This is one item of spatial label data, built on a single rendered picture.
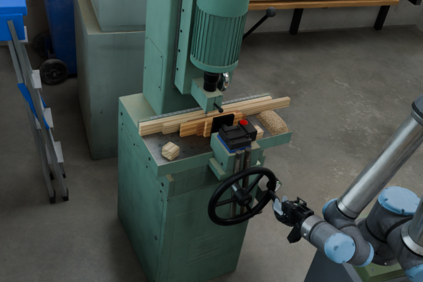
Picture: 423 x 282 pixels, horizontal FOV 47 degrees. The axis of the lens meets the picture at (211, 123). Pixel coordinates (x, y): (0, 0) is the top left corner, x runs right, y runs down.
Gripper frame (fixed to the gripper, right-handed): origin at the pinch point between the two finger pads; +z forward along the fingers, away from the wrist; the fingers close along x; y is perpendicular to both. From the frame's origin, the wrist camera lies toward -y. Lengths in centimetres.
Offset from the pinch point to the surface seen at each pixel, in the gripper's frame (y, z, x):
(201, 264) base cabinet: -49, 43, 12
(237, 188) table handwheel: 7.6, 7.3, 12.0
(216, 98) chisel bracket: 38.3, 23.6, 10.8
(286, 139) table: 15.9, 19.5, -19.4
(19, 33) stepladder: 61, 90, 69
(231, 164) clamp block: 17.2, 8.9, 13.5
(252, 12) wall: 31, 251, -152
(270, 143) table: 16.2, 19.4, -11.1
